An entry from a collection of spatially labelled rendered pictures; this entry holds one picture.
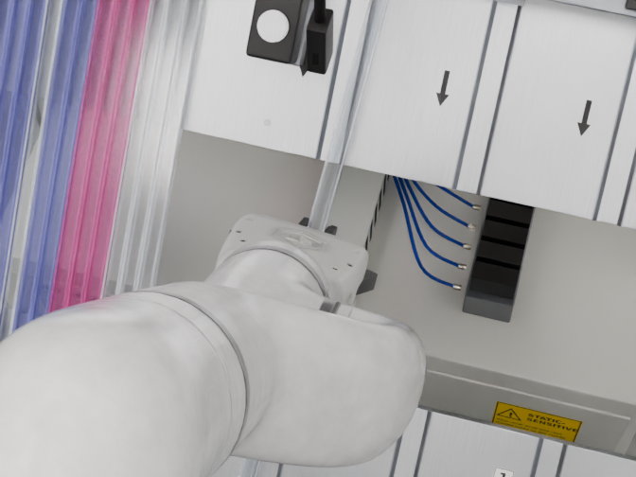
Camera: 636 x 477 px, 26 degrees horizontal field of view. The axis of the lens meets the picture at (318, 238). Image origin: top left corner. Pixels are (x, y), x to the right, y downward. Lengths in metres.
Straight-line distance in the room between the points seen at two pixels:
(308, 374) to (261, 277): 0.14
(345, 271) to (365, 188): 0.48
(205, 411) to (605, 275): 0.99
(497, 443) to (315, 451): 0.41
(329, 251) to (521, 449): 0.25
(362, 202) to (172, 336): 0.93
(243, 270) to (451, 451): 0.34
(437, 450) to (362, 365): 0.40
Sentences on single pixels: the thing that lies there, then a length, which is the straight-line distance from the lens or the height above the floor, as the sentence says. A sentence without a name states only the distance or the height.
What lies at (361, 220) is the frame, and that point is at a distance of 1.42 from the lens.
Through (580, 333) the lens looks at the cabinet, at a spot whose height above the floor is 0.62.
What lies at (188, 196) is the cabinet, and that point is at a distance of 1.49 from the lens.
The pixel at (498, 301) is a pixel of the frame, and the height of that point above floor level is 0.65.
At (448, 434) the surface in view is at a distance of 1.12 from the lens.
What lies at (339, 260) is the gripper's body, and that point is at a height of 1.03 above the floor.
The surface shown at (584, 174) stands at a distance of 1.08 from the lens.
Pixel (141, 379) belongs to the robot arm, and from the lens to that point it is 0.48.
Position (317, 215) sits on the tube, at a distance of 1.08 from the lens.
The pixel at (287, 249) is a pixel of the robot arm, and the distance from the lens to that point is 0.91.
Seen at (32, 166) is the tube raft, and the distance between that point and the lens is 1.14.
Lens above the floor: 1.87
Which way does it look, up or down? 59 degrees down
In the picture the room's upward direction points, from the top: straight up
